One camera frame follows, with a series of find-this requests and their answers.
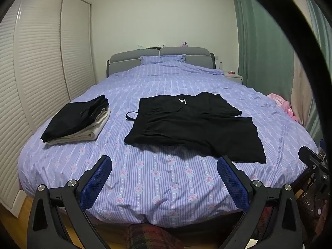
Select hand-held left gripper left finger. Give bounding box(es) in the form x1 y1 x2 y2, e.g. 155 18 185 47
27 155 112 249

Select purple striped pillow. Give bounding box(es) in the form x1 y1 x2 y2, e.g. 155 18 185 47
140 54 187 65

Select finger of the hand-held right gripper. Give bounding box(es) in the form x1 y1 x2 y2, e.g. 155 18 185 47
298 146 332 196

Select folded black pants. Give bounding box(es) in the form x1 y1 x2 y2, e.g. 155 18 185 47
41 95 110 143

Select folded cream pants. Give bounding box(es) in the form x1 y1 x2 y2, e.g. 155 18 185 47
46 107 111 146

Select purple floral striped duvet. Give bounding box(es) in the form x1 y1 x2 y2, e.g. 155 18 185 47
19 62 319 228

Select black pants with drawstring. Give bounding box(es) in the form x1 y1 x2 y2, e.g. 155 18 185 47
124 92 267 164

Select pink crumpled cloth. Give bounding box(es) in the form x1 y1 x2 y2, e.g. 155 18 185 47
267 93 299 122

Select beige curtain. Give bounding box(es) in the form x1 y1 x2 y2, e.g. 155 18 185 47
290 50 321 131

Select dark plaid cloth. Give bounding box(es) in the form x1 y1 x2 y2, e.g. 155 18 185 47
124 224 185 249

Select white nightstand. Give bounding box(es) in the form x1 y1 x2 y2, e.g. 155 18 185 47
224 73 244 85

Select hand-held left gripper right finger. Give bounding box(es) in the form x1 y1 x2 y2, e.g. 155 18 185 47
217 156 304 249

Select grey bed headboard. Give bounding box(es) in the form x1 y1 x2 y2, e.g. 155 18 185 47
106 46 216 78

